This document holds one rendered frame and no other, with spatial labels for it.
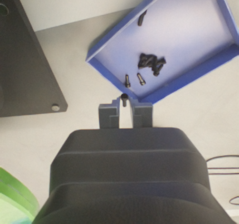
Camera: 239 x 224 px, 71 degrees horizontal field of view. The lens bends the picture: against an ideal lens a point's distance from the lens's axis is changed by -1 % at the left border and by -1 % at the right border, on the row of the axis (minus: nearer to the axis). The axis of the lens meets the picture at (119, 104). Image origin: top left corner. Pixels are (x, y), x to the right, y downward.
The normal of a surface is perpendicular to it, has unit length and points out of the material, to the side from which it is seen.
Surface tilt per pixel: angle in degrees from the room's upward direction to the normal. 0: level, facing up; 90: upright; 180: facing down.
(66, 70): 0
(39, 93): 0
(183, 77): 90
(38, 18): 0
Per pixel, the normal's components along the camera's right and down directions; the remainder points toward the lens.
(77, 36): 0.00, 0.70
